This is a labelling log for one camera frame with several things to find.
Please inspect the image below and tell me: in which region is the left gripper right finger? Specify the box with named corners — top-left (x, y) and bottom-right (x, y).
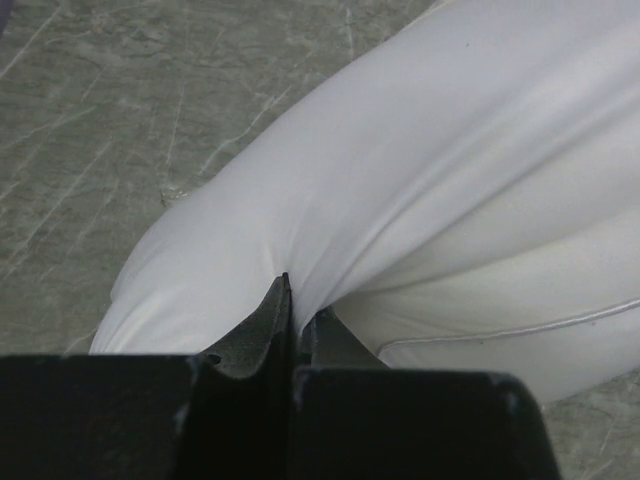
top-left (292, 309), bottom-right (561, 479)

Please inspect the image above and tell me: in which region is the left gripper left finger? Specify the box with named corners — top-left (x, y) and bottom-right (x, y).
top-left (1, 276), bottom-right (291, 479)

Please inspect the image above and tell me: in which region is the cream pillowcase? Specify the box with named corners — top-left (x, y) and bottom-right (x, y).
top-left (89, 1), bottom-right (639, 402)

